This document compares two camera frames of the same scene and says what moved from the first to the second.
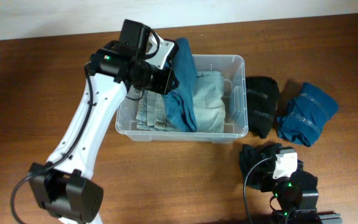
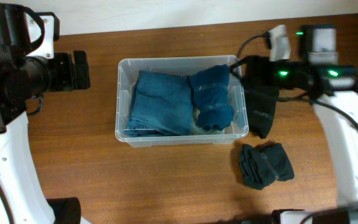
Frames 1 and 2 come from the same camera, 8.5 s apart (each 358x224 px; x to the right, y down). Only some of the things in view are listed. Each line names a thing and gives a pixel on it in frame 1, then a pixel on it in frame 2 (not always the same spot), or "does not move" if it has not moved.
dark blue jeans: (181, 103) → (161, 105)
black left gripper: (165, 83) → (63, 71)
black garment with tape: (261, 100) does not move
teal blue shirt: (307, 114) → (211, 86)
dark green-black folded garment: (255, 162) does not move
